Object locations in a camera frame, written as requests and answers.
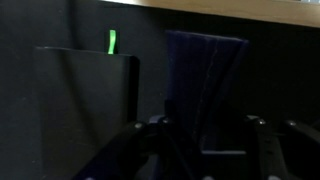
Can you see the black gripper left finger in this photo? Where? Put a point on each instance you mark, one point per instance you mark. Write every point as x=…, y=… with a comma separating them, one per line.
x=133, y=150

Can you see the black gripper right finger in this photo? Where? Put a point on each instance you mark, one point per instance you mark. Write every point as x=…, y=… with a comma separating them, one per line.
x=283, y=150

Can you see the navy blue object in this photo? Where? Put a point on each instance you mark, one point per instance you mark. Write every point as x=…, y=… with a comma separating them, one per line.
x=203, y=73

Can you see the black desk mat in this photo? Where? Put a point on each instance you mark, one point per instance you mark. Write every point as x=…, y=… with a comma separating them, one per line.
x=273, y=73

